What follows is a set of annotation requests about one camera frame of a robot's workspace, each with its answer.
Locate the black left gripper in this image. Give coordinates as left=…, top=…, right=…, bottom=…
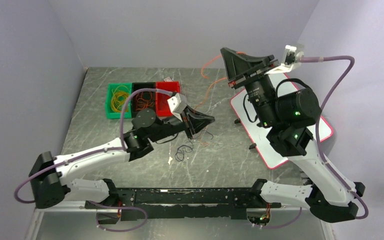
left=149, top=104, right=215, bottom=142

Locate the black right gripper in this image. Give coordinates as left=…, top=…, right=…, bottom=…
left=221, top=47, right=281, bottom=128

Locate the orange thin cable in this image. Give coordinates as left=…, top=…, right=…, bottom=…
left=134, top=90, right=155, bottom=112
left=193, top=51, right=248, bottom=147

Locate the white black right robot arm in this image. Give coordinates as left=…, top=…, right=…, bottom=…
left=220, top=45, right=369, bottom=223

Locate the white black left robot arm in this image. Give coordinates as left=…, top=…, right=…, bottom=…
left=29, top=106, right=215, bottom=209

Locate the red plastic bin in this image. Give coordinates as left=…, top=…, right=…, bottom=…
left=155, top=81, right=180, bottom=117

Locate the pink framed whiteboard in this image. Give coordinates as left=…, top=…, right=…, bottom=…
left=230, top=73, right=334, bottom=170

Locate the black plastic bin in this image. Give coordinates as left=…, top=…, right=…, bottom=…
left=130, top=82, right=156, bottom=118

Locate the green plastic bin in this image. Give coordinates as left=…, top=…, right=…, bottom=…
left=104, top=82, right=132, bottom=119

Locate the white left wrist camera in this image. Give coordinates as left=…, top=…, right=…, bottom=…
left=167, top=93, right=188, bottom=122

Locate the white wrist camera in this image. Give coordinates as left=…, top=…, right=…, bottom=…
left=265, top=44, right=305, bottom=75
left=167, top=93, right=188, bottom=122

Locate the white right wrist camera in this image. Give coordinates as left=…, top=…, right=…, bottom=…
left=265, top=44, right=305, bottom=75

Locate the yellow cable in green bin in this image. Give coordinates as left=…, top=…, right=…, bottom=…
left=110, top=85, right=132, bottom=114

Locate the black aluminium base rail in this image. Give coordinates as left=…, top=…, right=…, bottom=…
left=80, top=187, right=281, bottom=225

